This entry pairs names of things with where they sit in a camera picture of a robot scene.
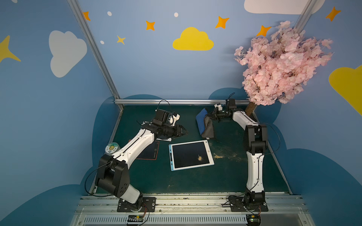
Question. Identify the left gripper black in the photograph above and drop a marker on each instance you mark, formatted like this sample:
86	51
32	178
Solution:
175	131

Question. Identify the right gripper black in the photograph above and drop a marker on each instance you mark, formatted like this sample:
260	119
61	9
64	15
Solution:
216	114

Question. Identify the red framed drawing tablet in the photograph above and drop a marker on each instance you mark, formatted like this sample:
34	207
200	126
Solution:
142	152

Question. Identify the grey blue wiping cloth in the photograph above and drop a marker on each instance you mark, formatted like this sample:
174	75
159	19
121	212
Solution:
205	124

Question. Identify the white framed drawing tablet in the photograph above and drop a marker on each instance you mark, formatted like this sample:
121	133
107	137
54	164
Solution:
164	139

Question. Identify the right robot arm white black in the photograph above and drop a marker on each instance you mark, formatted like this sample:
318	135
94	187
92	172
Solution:
255	145

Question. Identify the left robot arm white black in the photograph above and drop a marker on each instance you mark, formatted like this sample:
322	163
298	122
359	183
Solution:
113	170

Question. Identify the pink cherry blossom tree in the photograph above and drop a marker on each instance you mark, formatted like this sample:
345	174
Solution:
278	68

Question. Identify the left controller board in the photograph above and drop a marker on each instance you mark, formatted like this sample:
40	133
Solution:
135	219

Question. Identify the controller board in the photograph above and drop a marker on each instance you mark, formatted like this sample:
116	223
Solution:
135	219
253	220

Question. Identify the right controller board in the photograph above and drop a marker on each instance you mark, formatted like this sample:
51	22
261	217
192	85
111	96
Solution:
253	220

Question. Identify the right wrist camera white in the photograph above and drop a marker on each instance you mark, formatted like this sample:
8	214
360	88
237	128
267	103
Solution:
218	107

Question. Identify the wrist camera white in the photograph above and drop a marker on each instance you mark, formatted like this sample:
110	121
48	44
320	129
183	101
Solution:
174	118
218	107

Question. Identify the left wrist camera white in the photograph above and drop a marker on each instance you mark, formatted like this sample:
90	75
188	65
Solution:
174	118

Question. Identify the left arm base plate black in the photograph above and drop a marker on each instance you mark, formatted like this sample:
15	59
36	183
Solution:
142	204

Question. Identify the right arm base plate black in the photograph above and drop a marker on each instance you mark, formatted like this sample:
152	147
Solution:
240	204

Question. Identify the aluminium mounting rail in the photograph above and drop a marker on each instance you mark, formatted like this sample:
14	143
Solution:
193	209

